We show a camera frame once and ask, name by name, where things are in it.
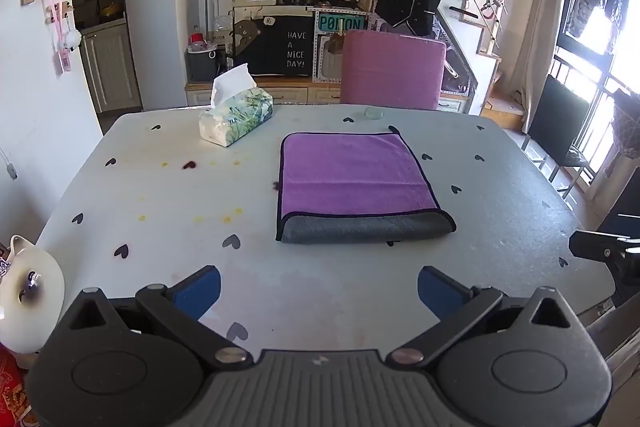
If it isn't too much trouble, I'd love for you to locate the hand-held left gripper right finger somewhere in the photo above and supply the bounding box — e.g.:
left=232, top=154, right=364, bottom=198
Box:
left=387, top=265, right=593, bottom=368

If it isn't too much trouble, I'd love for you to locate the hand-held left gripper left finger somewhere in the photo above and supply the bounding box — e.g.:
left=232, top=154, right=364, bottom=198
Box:
left=47, top=265, right=254, bottom=369

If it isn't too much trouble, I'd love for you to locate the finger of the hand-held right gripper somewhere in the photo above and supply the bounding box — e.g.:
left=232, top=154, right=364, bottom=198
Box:
left=569, top=231, right=640, bottom=269

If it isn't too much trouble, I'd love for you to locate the purple and grey towel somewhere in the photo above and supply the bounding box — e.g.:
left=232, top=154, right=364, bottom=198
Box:
left=275, top=132, right=457, bottom=244

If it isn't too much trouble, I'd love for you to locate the white heart-print table cover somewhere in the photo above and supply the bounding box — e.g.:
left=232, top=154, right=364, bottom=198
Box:
left=36, top=103, right=616, bottom=353

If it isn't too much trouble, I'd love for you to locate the black chair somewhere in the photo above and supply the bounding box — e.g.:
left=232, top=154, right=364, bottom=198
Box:
left=521, top=74, right=592, bottom=199

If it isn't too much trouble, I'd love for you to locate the white cat-shaped plush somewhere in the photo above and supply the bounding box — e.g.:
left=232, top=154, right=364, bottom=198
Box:
left=0, top=235, right=66, bottom=354

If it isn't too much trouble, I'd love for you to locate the floral tissue box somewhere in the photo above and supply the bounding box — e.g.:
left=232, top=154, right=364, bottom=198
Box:
left=199, top=63, right=274, bottom=148

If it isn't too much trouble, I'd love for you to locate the red printed bag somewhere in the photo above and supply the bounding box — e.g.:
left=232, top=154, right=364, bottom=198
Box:
left=0, top=343, right=40, bottom=427

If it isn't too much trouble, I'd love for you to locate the pink chair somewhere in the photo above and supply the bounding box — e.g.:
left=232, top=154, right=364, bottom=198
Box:
left=340, top=30, right=447, bottom=111

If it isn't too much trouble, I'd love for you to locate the grey bucket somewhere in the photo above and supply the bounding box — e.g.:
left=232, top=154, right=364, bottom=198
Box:
left=186, top=42, right=225, bottom=82

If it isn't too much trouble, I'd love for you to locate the beige curtain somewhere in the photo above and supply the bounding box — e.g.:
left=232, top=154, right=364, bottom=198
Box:
left=510, top=0, right=573, bottom=134

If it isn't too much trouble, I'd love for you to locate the white cabinet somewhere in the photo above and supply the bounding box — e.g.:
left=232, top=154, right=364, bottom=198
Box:
left=79, top=21, right=143, bottom=114

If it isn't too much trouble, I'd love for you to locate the black lettered cloth panel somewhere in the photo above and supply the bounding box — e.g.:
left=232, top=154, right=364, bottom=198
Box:
left=232, top=13, right=315, bottom=76

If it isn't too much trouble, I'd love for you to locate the teal sign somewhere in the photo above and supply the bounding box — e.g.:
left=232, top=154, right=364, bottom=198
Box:
left=315, top=12, right=369, bottom=34

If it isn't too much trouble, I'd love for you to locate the silver metal frame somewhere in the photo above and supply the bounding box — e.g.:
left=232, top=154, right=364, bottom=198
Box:
left=577, top=294, right=640, bottom=390

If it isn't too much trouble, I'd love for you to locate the pink hanging lanyard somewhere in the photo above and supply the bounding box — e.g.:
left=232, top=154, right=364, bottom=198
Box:
left=44, top=0, right=82, bottom=75

